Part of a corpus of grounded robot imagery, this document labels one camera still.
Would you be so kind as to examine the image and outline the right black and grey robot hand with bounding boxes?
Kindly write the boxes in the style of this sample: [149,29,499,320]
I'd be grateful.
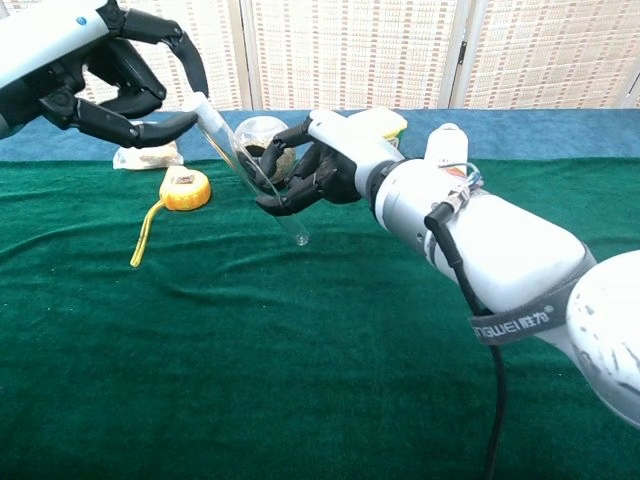
[254,109,406,218]

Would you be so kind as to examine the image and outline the left black and grey robot hand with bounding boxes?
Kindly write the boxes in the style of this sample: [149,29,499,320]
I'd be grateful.
[0,0,209,150]

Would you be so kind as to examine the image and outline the clear glass test tube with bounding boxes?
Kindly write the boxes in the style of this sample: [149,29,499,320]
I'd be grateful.
[197,107,311,248]

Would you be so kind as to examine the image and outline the small white cylindrical cap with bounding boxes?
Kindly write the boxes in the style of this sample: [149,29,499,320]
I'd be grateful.
[182,92,216,125]

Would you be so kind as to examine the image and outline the yellow lidded cup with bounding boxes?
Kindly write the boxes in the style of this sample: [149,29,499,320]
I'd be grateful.
[349,106,407,150]

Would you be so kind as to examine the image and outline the round glass jar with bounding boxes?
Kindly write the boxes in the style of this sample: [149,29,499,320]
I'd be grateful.
[233,115,298,184]

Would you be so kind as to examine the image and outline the bamboo folding screen panel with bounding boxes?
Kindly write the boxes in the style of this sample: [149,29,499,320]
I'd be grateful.
[74,0,252,113]
[449,0,640,111]
[239,0,476,112]

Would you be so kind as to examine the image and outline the tea bottle white label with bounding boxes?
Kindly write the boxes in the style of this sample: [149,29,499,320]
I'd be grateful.
[423,122,471,167]

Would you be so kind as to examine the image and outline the clear plastic snack bag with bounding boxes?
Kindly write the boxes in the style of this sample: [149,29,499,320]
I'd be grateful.
[112,140,185,172]

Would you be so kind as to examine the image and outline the yellow tape measure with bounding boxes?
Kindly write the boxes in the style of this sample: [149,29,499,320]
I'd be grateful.
[129,167,213,269]

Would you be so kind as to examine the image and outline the blue table cover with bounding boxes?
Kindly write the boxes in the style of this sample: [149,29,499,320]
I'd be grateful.
[0,108,640,163]

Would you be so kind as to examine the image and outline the dark green velvet cloth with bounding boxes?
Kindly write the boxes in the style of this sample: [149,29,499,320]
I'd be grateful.
[0,158,640,480]

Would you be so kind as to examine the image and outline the grey velcro arm strap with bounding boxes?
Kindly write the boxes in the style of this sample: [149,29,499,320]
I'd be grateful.
[469,249,599,346]

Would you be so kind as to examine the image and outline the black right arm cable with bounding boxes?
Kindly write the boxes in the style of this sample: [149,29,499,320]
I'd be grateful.
[423,202,508,480]

